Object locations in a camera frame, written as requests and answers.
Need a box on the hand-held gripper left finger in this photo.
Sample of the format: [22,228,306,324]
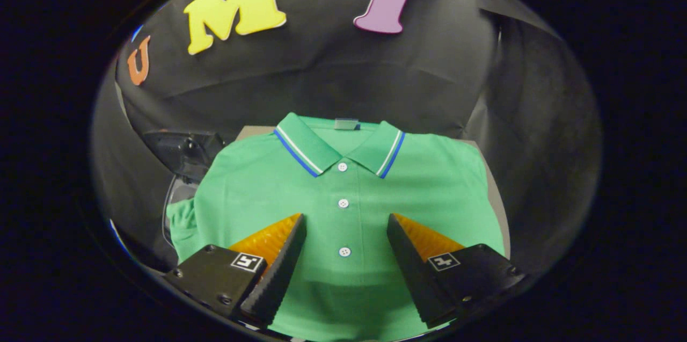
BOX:
[163,213,308,330]

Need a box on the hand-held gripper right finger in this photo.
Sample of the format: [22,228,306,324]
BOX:
[386,213,530,330]

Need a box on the green polo shirt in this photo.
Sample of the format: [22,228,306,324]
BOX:
[166,112,507,342]

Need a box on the black backdrop cloth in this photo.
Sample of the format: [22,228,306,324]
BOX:
[90,0,603,281]

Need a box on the beige cabinet with dark frame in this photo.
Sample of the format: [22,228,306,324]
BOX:
[235,126,511,260]

